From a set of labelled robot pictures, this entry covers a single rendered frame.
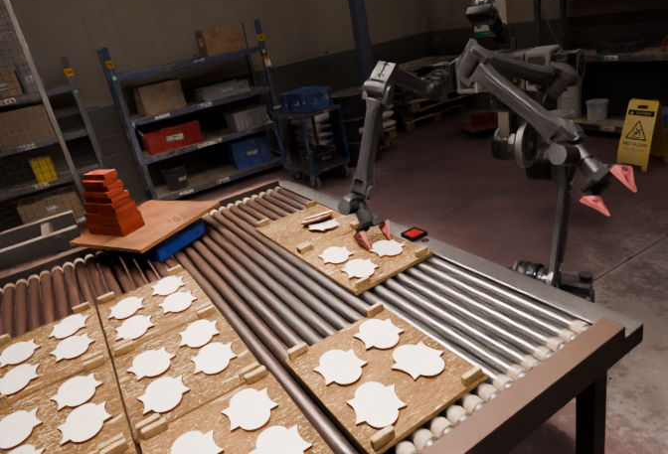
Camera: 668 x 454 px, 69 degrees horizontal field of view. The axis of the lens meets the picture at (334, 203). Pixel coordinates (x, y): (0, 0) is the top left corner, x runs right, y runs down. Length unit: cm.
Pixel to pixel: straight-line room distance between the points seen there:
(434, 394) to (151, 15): 605
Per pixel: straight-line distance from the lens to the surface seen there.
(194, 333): 164
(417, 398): 123
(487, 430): 115
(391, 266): 174
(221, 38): 623
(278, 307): 168
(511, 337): 142
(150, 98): 609
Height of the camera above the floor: 179
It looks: 21 degrees down
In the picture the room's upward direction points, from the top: 11 degrees counter-clockwise
